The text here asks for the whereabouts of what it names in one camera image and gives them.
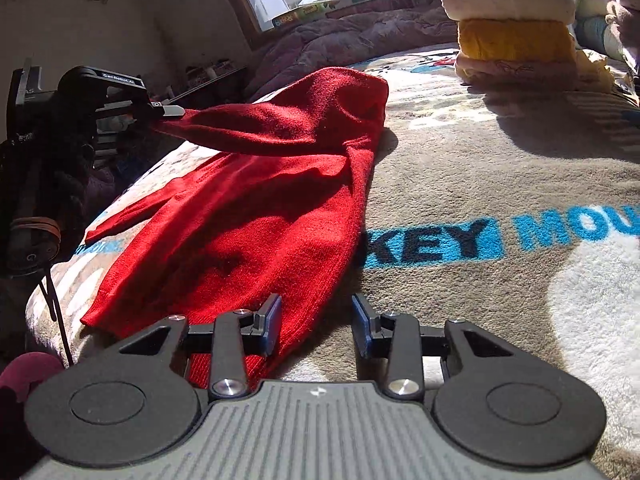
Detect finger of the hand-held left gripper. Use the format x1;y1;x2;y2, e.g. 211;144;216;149
102;101;187;125

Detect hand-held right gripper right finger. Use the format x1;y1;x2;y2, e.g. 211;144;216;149
351;293;522;402

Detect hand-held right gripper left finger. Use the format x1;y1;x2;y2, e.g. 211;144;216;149
119;293;282;402

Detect red knit sweater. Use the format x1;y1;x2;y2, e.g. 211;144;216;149
80;66;390;390

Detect dark cluttered table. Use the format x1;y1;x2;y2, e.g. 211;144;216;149
167;59;251;107

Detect printed cartoon blanket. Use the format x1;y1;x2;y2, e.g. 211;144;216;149
25;47;640;466

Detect purple quilt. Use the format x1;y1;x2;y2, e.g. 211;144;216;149
247;5;461;106

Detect pink folded cloth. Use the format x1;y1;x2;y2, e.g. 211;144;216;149
453;54;615;95

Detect yellow folded cloth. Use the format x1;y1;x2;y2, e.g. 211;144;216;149
457;18;580;64

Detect black cable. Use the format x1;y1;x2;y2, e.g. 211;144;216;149
39;262;75;367

